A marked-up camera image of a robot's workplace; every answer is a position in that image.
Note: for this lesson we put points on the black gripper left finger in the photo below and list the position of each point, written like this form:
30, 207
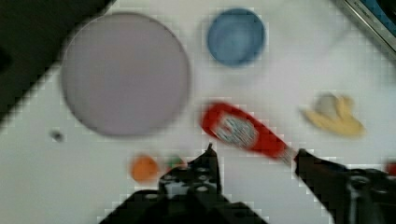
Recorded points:
202, 171

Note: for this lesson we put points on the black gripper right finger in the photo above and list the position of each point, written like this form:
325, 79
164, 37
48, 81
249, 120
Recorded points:
351, 196

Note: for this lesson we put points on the red ketchup bottle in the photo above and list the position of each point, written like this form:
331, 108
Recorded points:
235, 127

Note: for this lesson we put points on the strawberry toy near orange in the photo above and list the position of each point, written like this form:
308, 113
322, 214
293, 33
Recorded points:
174, 162

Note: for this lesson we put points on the strawberry toy near oven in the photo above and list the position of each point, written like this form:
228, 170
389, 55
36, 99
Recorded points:
391, 168

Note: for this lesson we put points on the orange fruit toy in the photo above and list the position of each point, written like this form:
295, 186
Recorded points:
144, 169

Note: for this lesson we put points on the peeled banana toy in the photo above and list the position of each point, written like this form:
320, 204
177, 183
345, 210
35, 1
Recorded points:
333, 114

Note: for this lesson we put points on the grey round plate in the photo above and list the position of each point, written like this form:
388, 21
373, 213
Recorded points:
125, 75

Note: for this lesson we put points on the blue bowl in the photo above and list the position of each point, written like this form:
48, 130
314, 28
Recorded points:
236, 37

